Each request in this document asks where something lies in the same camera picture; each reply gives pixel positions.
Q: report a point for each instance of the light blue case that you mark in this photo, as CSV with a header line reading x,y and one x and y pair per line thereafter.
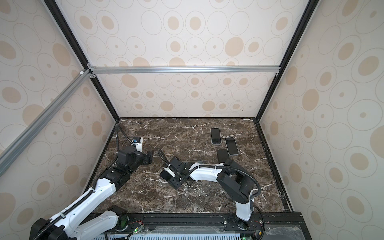
x,y
237,153
215,144

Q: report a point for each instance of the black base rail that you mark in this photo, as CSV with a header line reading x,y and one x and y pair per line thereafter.
x,y
261,226

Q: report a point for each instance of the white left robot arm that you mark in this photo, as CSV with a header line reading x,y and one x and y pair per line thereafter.
x,y
70,224

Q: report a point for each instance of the horizontal aluminium frame bar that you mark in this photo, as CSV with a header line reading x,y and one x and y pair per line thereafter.
x,y
185,70

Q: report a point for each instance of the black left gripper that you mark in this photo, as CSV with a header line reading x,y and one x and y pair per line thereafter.
x,y
147,157

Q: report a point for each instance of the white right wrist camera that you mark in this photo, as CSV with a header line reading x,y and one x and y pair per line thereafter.
x,y
170,172

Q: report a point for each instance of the black phone case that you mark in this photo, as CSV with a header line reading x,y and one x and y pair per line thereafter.
x,y
218,156

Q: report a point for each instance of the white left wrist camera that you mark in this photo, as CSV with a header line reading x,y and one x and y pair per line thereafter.
x,y
138,143

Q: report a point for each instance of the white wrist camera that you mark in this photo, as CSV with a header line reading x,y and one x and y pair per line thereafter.
x,y
138,143
170,172

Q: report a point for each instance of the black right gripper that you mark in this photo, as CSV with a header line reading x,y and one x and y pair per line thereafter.
x,y
173,184

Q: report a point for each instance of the white-edged phone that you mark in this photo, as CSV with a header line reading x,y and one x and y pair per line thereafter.
x,y
215,136

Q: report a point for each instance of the diagonal aluminium frame bar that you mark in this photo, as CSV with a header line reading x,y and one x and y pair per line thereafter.
x,y
25,138

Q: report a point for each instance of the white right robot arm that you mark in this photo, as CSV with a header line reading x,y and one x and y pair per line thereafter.
x,y
237,182

